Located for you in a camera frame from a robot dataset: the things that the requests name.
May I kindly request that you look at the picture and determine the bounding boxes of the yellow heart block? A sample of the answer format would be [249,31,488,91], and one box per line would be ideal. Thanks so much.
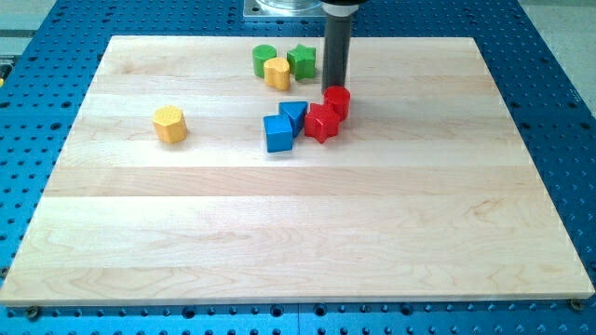
[264,58,291,90]

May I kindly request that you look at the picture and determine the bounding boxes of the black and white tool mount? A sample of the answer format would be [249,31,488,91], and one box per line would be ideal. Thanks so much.
[321,0,368,17]

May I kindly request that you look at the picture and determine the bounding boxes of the wooden board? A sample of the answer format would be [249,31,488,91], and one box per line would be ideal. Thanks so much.
[1,35,594,306]

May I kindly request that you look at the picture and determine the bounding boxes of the blue triangle block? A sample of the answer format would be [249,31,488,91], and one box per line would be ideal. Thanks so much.
[278,101,308,138]

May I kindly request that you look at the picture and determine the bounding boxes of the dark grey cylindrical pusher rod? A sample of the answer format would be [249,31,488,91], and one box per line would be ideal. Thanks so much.
[321,15,352,92]

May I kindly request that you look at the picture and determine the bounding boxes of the blue cube block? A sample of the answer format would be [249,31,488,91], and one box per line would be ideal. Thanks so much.
[264,114,293,153]

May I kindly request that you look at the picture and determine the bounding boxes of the red star block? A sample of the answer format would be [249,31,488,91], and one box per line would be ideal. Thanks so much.
[304,103,340,143]

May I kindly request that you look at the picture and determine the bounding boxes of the green star block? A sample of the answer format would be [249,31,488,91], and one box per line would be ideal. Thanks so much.
[287,44,316,81]

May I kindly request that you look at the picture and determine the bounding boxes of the red cylinder block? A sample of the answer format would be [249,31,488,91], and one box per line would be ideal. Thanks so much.
[323,86,351,121]

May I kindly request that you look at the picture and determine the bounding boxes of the green cylinder block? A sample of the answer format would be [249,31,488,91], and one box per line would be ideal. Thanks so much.
[251,44,278,78]

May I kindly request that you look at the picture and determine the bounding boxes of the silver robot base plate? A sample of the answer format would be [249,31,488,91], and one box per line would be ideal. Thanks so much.
[243,0,324,19]

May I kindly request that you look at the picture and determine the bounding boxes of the yellow hexagon block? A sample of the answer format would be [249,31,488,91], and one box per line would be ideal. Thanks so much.
[153,105,187,144]

